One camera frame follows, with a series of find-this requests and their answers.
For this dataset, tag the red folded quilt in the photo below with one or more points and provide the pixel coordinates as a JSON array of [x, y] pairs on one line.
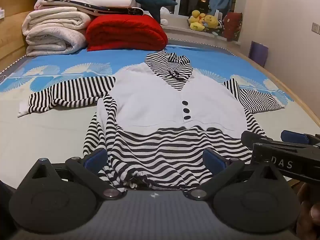
[[125, 32]]

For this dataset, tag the dark star-print blanket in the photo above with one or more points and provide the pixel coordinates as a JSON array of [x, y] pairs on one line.
[[120, 10]]

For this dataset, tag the yellow plush toy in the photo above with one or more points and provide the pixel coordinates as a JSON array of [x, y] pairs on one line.
[[198, 13], [197, 26], [212, 21]]

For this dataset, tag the blue and white bedsheet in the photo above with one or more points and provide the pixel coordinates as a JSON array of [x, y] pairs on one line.
[[50, 135]]

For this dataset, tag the white plush toy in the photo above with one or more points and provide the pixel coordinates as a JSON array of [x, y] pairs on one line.
[[164, 12]]

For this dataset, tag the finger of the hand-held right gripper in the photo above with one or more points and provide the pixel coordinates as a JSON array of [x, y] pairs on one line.
[[251, 138], [296, 137]]

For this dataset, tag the purple bag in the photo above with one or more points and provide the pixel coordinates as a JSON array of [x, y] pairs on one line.
[[258, 53]]

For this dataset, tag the white folded quilt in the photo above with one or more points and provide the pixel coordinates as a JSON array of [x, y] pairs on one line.
[[50, 30]]

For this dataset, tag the person's right hand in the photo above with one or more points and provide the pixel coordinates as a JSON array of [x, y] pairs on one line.
[[308, 205]]

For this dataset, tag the white window sill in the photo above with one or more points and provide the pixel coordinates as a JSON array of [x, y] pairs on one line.
[[180, 30]]

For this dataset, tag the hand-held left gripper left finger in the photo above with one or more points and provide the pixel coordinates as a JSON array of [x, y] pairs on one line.
[[96, 158]]

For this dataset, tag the striped dress with white vest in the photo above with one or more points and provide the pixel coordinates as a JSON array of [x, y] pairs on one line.
[[150, 100]]

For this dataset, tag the white folded blanket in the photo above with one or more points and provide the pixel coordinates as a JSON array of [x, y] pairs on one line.
[[100, 1]]

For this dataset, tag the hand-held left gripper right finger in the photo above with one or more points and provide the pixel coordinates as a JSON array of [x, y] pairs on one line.
[[215, 161]]

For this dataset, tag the white wall socket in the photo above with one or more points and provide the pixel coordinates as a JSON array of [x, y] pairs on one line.
[[316, 27]]

